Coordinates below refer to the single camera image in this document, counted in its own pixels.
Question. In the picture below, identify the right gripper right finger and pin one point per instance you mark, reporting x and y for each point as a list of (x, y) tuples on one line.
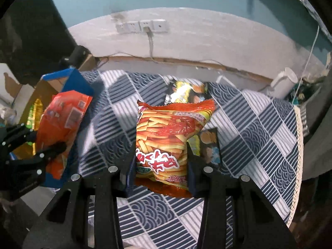
[(196, 179)]

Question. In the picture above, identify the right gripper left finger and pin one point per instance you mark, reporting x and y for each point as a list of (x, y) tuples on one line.
[(130, 170)]

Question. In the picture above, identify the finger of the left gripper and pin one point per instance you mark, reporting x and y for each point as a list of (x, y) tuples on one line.
[(15, 136), (41, 158)]

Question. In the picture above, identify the gold foil snack pack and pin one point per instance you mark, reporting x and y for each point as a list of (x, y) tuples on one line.
[(36, 119)]

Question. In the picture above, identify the small black snack bag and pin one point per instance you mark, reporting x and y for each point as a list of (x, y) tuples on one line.
[(206, 145)]

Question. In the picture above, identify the red french-fry snack bag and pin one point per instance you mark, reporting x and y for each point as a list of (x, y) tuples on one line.
[(162, 133)]

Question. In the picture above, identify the blue-edged cardboard box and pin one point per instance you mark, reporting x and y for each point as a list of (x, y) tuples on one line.
[(45, 90)]

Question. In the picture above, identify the green snack bag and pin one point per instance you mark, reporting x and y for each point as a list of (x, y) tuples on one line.
[(30, 119)]

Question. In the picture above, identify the navy patterned tablecloth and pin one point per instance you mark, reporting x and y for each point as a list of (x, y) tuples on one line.
[(259, 137)]

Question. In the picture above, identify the large black snack bag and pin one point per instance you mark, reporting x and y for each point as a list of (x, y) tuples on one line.
[(186, 92)]

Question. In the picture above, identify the black fabric panel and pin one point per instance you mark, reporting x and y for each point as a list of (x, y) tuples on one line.
[(34, 39)]

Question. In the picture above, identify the small cardboard box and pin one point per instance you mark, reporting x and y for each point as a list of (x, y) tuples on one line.
[(89, 64)]

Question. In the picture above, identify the white electric kettle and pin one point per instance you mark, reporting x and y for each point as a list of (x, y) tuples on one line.
[(282, 84)]

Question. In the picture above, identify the white wall socket strip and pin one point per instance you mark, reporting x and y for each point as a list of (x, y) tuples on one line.
[(143, 26)]

